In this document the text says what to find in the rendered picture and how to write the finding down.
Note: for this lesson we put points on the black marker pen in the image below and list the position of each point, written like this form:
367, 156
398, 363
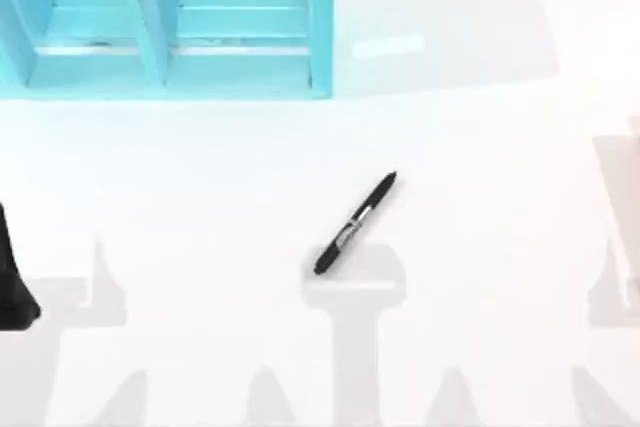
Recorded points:
356, 223

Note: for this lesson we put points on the light blue rack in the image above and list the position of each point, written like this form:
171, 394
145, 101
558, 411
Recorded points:
240, 72

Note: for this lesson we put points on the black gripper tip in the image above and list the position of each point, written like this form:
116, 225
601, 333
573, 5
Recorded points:
12, 297

